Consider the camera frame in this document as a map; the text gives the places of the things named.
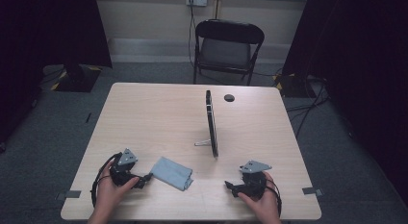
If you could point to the dark curtain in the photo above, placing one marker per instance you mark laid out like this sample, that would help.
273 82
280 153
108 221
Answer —
359 73
38 41

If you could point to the black folding chair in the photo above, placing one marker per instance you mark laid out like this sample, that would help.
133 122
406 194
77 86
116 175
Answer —
226 51

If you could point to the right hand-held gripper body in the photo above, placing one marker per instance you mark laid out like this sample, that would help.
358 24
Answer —
255 182

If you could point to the person's left hand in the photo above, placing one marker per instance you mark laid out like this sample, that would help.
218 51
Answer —
110 193

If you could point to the light blue cleaning cloth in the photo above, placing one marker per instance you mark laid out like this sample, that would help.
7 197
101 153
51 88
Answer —
171 174

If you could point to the small black floor item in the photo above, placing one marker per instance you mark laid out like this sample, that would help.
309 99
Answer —
88 118

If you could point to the grey tape strip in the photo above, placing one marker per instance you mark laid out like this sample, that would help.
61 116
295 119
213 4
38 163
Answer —
69 194
312 191

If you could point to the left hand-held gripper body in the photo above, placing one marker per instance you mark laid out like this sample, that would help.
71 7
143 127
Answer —
123 172

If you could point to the person's right hand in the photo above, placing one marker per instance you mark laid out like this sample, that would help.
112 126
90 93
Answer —
264 203

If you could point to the black stand base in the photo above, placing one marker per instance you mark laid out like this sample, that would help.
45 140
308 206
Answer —
77 78
290 86

